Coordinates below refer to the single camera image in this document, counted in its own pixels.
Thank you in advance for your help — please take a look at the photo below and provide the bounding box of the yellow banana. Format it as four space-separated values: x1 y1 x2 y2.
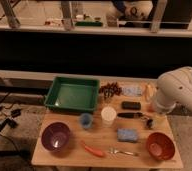
145 84 154 102

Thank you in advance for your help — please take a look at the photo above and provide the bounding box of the black handled knife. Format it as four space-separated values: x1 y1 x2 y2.
117 112 143 118

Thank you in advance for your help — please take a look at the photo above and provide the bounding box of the red-brown bowl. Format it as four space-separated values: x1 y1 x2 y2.
146 132 175 161

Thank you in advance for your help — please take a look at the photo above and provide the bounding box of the silver metal fork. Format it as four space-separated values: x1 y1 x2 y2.
109 147 138 156

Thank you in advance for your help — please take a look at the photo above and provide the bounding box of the person in background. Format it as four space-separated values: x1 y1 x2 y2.
106 0 154 27

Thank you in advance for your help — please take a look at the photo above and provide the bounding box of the blue sponge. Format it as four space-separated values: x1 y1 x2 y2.
117 129 138 142

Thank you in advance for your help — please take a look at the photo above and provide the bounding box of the small blue cup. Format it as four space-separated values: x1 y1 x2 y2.
79 113 93 129

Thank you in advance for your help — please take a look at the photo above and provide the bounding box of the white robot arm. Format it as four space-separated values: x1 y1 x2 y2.
151 67 192 114

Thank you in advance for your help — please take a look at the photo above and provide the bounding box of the white plastic cup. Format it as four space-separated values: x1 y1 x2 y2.
101 106 117 126

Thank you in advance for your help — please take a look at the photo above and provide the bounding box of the green item on shelf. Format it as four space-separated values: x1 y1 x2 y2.
75 21 103 27

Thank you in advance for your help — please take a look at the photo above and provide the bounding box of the dark red grape bunch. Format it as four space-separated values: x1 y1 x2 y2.
99 82 122 98

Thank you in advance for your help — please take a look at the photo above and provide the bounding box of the orange carrot toy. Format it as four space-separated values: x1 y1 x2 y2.
81 141 105 157

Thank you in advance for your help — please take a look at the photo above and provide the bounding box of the black rectangular box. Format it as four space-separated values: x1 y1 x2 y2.
121 101 141 110

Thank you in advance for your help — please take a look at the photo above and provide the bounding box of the green plastic tray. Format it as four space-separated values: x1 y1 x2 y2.
44 77 100 113

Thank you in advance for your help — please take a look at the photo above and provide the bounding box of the purple bowl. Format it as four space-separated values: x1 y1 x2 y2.
41 122 71 152

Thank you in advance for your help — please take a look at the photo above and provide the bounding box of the wooden table board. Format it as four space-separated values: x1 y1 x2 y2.
31 79 184 170

